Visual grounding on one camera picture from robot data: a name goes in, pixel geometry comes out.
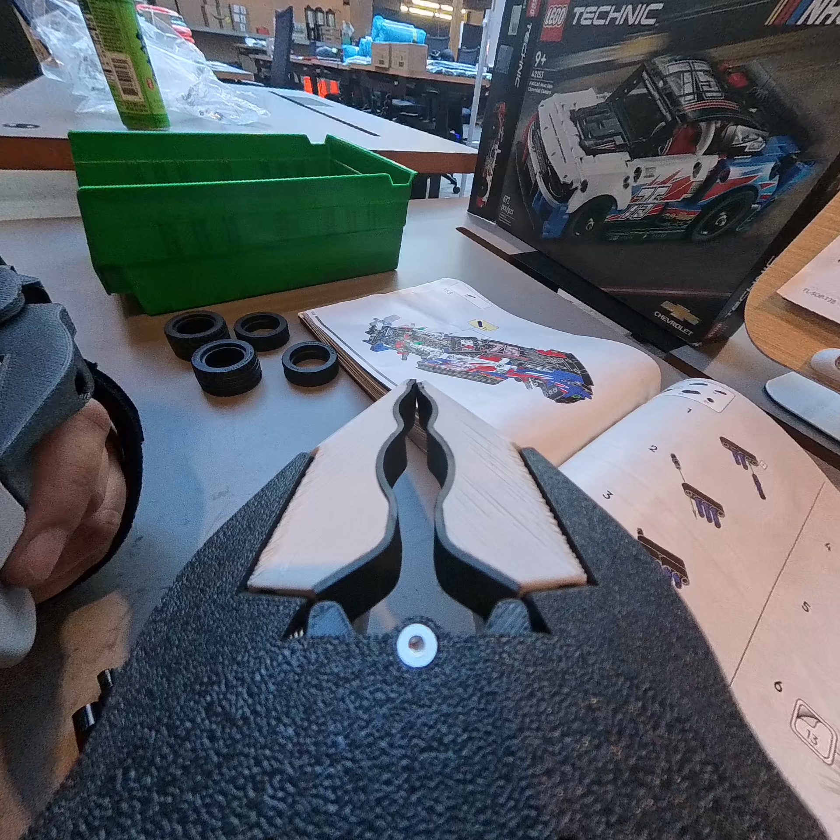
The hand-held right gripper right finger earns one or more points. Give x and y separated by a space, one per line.
505 512

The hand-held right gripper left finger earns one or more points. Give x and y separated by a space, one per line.
334 512

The white desk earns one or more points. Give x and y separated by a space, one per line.
197 426

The person's left hand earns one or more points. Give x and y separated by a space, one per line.
72 499

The black toy tyre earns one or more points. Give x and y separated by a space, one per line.
197 338
310 371
262 338
226 377

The open instruction book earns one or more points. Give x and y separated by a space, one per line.
722 558

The green box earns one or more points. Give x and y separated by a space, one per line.
249 229

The black toy car box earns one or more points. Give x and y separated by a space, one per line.
656 275

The green bottle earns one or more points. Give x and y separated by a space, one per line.
131 72

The clear plastic bag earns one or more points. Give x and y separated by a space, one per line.
197 85

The white stand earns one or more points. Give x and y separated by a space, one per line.
807 394

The wooden board with instruction sheet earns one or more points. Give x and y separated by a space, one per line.
781 315

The white table with wooden edge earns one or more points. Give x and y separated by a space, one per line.
295 124

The long dark workbench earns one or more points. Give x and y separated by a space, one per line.
394 82

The cardboard box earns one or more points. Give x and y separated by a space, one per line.
397 56

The blue plastic bag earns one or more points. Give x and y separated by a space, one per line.
397 29

